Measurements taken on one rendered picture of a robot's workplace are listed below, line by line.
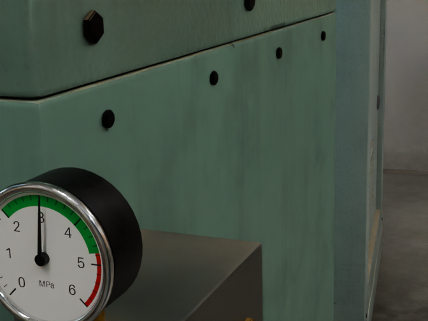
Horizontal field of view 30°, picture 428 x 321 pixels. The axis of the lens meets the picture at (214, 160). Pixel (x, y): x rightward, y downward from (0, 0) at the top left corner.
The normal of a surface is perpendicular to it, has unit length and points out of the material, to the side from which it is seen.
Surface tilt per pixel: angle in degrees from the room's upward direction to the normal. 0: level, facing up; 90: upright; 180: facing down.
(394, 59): 90
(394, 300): 0
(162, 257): 0
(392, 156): 90
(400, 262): 0
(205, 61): 90
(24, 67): 90
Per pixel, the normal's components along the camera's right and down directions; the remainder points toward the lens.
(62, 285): -0.38, 0.24
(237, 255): -0.03, -0.97
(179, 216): 0.93, 0.07
